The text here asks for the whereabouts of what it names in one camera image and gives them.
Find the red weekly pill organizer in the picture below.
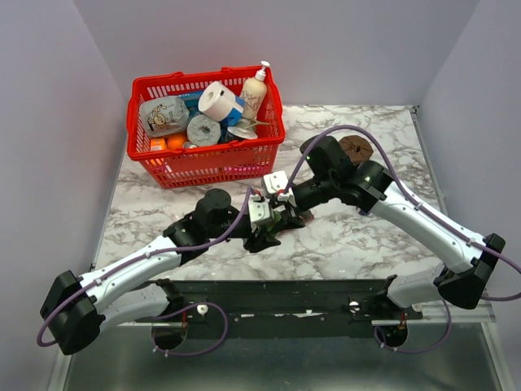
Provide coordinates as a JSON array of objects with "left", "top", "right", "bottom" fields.
[{"left": 281, "top": 210, "right": 314, "bottom": 231}]

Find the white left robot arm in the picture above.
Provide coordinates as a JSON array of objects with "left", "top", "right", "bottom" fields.
[{"left": 37, "top": 189, "right": 291, "bottom": 355}]

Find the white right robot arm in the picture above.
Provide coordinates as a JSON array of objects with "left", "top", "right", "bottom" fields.
[{"left": 289, "top": 136, "right": 505, "bottom": 319}]

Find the red plastic shopping basket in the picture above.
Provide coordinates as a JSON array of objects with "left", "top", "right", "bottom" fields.
[{"left": 126, "top": 61, "right": 286, "bottom": 189}]

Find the brown lidded paper cup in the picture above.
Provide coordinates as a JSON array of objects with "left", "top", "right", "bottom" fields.
[{"left": 339, "top": 135, "right": 374, "bottom": 165}]

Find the grey toilet paper roll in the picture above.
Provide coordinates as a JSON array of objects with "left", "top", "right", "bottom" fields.
[{"left": 186, "top": 114, "right": 221, "bottom": 147}]

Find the orange fruit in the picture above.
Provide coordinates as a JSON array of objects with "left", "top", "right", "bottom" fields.
[{"left": 166, "top": 133, "right": 188, "bottom": 150}]

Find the cream pump lotion bottle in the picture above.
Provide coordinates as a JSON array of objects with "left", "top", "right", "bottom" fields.
[{"left": 240, "top": 61, "right": 270, "bottom": 120}]

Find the orange small box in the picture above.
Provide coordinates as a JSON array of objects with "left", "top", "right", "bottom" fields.
[{"left": 150, "top": 138, "right": 168, "bottom": 152}]

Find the white toilet paper roll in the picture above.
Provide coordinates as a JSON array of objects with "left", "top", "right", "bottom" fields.
[{"left": 198, "top": 81, "right": 236, "bottom": 121}]

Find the grey printed package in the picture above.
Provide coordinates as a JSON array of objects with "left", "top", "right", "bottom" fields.
[{"left": 139, "top": 96, "right": 190, "bottom": 138}]

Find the blue box in basket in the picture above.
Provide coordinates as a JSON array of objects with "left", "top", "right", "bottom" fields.
[{"left": 181, "top": 90, "right": 243, "bottom": 143}]

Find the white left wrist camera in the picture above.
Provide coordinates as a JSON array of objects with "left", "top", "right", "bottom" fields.
[{"left": 248, "top": 194, "right": 274, "bottom": 226}]

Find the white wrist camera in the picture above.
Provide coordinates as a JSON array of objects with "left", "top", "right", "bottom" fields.
[
  {"left": 261, "top": 171, "right": 291, "bottom": 203},
  {"left": 248, "top": 194, "right": 274, "bottom": 226}
]

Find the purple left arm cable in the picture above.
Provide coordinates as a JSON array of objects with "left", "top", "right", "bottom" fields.
[{"left": 36, "top": 186, "right": 256, "bottom": 358}]

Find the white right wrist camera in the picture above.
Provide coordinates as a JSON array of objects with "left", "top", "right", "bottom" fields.
[{"left": 261, "top": 171, "right": 291, "bottom": 203}]

